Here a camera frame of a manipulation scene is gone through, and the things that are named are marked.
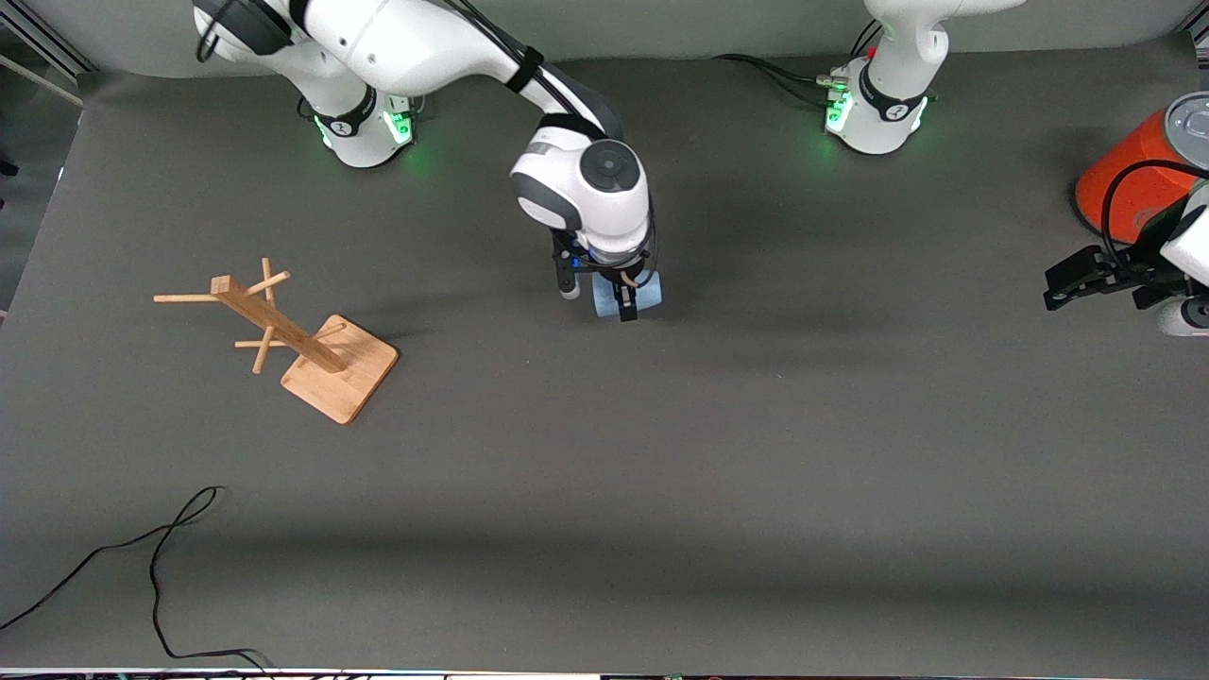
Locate light blue plastic cup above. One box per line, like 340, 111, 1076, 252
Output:
592, 268, 663, 320

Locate wooden cup rack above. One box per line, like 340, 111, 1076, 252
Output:
154, 257, 400, 425

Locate orange can with grey lid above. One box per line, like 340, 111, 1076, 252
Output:
1075, 92, 1209, 246

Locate black left arm base cables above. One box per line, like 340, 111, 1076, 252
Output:
712, 19, 885, 107

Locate black arm base cables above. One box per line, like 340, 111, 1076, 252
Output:
298, 90, 426, 122
712, 19, 885, 107

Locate black right arm base cables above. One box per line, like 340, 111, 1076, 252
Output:
298, 90, 426, 122

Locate thin black loose cable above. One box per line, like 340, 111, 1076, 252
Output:
0, 485, 277, 674

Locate aluminium frame rail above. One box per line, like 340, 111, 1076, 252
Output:
0, 8, 97, 107

